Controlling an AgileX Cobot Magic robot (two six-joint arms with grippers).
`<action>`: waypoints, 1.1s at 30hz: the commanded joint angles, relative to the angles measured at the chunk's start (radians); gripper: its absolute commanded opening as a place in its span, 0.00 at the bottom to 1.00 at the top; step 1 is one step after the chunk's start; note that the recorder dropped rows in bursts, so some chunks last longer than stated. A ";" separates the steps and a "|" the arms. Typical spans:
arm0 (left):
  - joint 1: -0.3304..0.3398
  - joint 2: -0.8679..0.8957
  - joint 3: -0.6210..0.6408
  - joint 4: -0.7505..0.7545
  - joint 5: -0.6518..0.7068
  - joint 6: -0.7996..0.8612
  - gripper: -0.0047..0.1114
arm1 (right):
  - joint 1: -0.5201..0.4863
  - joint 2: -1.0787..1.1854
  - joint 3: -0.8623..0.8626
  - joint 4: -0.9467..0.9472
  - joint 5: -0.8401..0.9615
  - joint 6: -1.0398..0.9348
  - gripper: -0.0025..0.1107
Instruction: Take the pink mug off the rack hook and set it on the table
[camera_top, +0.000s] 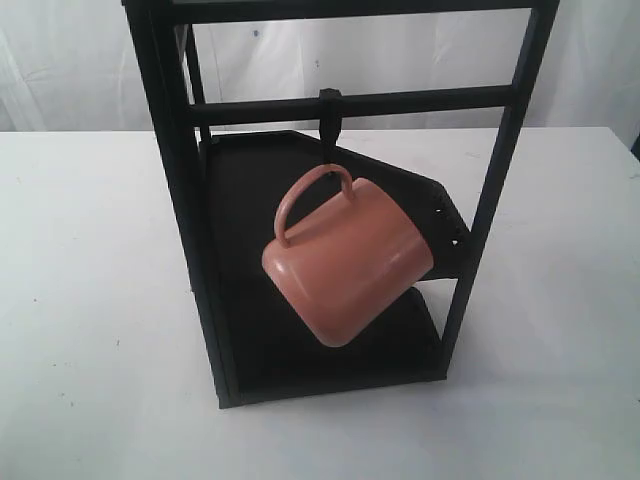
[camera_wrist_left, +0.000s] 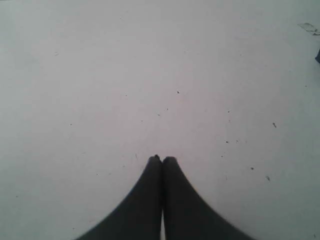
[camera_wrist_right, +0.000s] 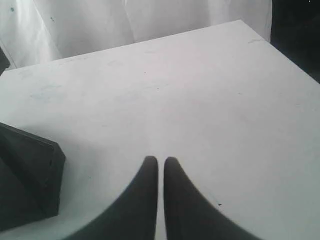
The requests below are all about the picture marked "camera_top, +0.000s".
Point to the black metal shelf rack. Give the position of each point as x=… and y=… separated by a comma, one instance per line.
x=227, y=163

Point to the pink ceramic mug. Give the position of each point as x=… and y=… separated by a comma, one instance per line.
x=343, y=264

